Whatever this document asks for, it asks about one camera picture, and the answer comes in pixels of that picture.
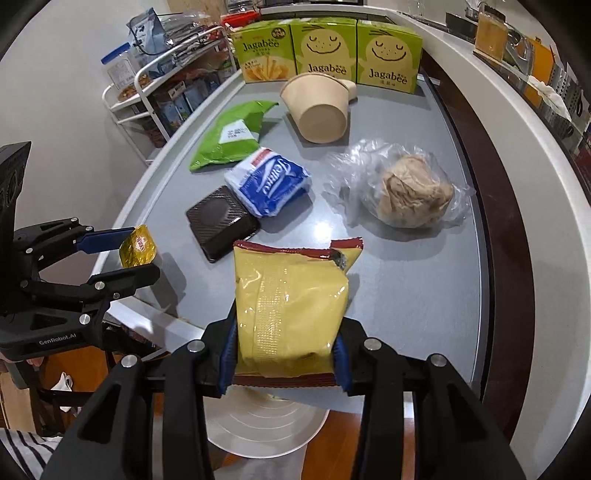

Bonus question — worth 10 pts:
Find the small gold wrapper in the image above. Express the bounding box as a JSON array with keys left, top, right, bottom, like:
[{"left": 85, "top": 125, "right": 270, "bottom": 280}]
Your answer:
[{"left": 118, "top": 225, "right": 157, "bottom": 268}]

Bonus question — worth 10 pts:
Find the yellow red chip bag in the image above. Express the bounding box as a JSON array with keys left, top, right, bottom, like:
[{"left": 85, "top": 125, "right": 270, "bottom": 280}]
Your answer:
[{"left": 233, "top": 237, "right": 363, "bottom": 381}]

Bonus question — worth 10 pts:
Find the white round trash bin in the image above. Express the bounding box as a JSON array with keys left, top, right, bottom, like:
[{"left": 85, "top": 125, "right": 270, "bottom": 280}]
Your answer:
[{"left": 204, "top": 386, "right": 329, "bottom": 459}]

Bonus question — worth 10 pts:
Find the dark brown plastic tray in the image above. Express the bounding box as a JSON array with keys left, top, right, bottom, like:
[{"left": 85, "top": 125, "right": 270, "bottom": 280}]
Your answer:
[{"left": 185, "top": 186, "right": 260, "bottom": 263}]

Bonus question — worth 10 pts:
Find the blue white tissue pack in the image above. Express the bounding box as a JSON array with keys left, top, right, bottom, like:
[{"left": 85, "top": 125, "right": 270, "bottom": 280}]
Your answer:
[{"left": 224, "top": 147, "right": 311, "bottom": 218}]

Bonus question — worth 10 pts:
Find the green snack bag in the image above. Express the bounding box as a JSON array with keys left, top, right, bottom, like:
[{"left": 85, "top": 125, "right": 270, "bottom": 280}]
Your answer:
[{"left": 189, "top": 100, "right": 279, "bottom": 173}]

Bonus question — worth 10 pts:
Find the clear bag with brown paper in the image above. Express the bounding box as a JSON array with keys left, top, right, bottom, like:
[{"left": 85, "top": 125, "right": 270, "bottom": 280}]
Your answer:
[{"left": 325, "top": 139, "right": 476, "bottom": 230}]

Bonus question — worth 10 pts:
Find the left Jagabee box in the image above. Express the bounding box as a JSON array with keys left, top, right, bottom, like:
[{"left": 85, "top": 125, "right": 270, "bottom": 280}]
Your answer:
[{"left": 230, "top": 19, "right": 297, "bottom": 83}]

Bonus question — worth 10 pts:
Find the jagabee box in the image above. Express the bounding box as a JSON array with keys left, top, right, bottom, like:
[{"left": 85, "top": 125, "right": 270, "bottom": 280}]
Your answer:
[
  {"left": 290, "top": 17, "right": 356, "bottom": 82},
  {"left": 230, "top": 19, "right": 297, "bottom": 83},
  {"left": 356, "top": 20, "right": 423, "bottom": 94}
]

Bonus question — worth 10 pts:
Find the middle Jagabee box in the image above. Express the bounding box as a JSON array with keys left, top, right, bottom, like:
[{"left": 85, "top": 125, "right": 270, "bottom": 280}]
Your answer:
[{"left": 290, "top": 17, "right": 356, "bottom": 82}]

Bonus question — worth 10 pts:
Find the right Jagabee box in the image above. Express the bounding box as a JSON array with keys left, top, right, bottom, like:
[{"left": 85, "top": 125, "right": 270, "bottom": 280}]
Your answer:
[{"left": 356, "top": 20, "right": 423, "bottom": 94}]

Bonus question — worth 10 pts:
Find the orange package on counter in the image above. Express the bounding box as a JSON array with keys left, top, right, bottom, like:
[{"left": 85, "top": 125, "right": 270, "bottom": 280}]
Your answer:
[{"left": 475, "top": 5, "right": 508, "bottom": 61}]

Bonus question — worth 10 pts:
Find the white wire rack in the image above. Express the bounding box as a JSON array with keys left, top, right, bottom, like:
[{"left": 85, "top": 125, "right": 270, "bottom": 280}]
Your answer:
[{"left": 101, "top": 25, "right": 230, "bottom": 166}]

